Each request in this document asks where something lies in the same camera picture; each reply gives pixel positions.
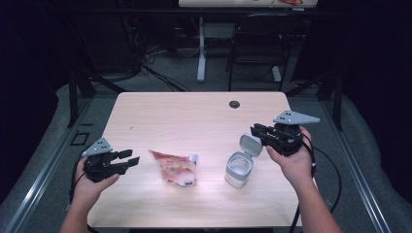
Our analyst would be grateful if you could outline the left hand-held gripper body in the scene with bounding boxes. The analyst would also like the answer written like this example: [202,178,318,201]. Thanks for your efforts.
[81,138,129,183]

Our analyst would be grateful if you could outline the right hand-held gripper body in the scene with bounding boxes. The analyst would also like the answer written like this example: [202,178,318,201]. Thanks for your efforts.
[266,110,321,157]

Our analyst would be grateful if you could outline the white flip-lid container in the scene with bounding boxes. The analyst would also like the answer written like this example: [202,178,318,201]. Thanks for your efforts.
[224,132,264,189]

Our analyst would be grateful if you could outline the red and white spout pouch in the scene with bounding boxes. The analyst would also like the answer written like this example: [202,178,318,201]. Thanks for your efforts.
[148,149,199,188]

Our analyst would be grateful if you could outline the person's left hand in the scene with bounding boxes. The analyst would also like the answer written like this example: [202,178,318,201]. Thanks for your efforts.
[71,157,120,210]

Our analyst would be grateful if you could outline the person's right hand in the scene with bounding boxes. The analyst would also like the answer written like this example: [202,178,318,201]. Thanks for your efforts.
[265,125,316,192]

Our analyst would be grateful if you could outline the short white desk foot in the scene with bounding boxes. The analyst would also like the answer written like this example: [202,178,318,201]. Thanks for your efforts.
[271,65,283,83]

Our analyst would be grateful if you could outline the black metal stand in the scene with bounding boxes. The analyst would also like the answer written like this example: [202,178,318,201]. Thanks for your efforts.
[285,69,344,132]
[67,69,127,129]

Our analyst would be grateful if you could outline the black folding chair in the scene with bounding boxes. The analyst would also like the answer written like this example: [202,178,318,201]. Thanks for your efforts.
[226,13,305,92]

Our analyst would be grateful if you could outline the tall white desk leg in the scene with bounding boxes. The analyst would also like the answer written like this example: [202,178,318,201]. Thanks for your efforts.
[196,16,208,83]

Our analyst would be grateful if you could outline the grey desk panel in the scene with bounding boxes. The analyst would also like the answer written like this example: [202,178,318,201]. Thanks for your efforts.
[203,22,237,40]

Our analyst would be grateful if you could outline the light background desk top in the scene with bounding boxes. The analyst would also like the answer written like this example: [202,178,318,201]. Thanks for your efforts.
[178,0,320,9]

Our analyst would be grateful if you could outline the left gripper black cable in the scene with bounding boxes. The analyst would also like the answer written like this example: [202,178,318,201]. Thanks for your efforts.
[68,151,98,233]

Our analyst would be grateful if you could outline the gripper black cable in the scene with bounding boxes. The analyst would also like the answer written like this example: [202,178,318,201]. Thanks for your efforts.
[290,134,343,233]
[68,151,98,233]

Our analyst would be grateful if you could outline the aluminium floor rail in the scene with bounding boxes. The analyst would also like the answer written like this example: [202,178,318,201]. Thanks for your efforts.
[319,96,393,233]
[3,96,95,233]

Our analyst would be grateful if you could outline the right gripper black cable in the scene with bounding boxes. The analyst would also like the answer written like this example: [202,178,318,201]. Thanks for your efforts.
[290,134,343,233]

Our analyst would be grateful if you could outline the black floor cables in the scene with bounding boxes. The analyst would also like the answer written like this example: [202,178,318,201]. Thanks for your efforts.
[122,16,192,93]

